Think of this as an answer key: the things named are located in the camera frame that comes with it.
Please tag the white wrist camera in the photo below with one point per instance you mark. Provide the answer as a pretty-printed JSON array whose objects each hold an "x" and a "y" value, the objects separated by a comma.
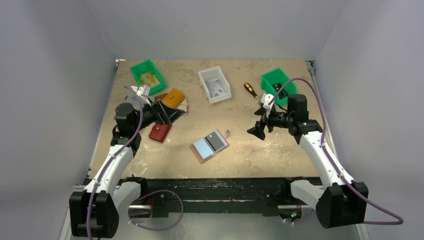
[
  {"x": 266, "y": 103},
  {"x": 142, "y": 94}
]

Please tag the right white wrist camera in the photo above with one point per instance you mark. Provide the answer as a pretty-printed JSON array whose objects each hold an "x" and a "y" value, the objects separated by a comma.
[{"x": 266, "y": 103}]

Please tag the cards in white bin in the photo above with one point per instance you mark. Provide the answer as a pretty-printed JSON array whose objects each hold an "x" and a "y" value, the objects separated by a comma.
[{"x": 215, "y": 88}]

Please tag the blue card sleeves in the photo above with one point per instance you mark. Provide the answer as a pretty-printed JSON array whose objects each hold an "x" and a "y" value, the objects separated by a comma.
[{"x": 207, "y": 145}]

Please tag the beige card holder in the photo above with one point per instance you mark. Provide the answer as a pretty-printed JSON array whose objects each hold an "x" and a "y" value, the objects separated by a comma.
[{"x": 184, "y": 106}]

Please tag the left green bin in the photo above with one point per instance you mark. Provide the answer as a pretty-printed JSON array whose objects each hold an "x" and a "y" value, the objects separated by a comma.
[{"x": 146, "y": 66}]

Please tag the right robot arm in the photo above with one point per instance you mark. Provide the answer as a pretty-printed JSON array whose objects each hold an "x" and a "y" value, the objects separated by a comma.
[{"x": 335, "y": 203}]

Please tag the yellow card holder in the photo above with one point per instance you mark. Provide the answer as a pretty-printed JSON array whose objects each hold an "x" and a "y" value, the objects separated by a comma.
[{"x": 174, "y": 98}]

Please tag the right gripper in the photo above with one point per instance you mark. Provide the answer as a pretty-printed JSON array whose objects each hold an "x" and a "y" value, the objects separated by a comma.
[{"x": 265, "y": 120}]

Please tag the cards in green bin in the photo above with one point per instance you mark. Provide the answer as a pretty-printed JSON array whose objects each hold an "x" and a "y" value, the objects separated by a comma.
[{"x": 149, "y": 79}]

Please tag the right green bin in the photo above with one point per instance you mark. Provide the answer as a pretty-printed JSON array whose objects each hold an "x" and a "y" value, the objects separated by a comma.
[{"x": 273, "y": 80}]

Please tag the clear compartment organizer box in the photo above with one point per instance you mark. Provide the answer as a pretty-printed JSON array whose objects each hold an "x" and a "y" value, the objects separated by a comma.
[{"x": 129, "y": 110}]

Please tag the white bin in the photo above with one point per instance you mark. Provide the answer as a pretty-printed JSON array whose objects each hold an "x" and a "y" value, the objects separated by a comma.
[{"x": 210, "y": 73}]

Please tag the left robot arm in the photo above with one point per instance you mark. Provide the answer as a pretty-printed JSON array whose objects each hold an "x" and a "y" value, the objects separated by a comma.
[{"x": 94, "y": 211}]

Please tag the green bin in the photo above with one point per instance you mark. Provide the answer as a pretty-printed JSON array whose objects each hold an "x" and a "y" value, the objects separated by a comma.
[
  {"x": 273, "y": 80},
  {"x": 146, "y": 66}
]

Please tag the black item in bin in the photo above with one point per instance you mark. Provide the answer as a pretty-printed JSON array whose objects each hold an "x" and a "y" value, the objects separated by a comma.
[{"x": 282, "y": 94}]

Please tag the yellow black screwdriver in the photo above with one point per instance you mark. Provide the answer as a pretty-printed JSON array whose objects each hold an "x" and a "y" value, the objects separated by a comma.
[{"x": 251, "y": 90}]

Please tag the red card holder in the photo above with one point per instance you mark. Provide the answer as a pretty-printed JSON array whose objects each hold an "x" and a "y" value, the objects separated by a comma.
[{"x": 159, "y": 132}]

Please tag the brown card holder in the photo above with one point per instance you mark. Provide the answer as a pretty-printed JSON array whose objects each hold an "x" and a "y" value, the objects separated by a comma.
[{"x": 160, "y": 97}]

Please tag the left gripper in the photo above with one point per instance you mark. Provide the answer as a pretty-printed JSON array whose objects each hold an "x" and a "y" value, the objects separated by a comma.
[{"x": 163, "y": 114}]

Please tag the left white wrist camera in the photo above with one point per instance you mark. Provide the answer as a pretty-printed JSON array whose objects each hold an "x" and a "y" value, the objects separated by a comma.
[{"x": 142, "y": 94}]

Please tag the pink card holder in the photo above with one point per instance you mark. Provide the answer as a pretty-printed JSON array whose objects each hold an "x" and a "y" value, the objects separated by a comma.
[{"x": 198, "y": 155}]

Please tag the black credit card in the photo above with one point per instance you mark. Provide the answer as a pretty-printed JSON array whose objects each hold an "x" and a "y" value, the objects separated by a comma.
[{"x": 215, "y": 140}]

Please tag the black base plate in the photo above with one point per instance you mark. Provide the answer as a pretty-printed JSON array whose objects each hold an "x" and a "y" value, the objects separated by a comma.
[{"x": 268, "y": 196}]

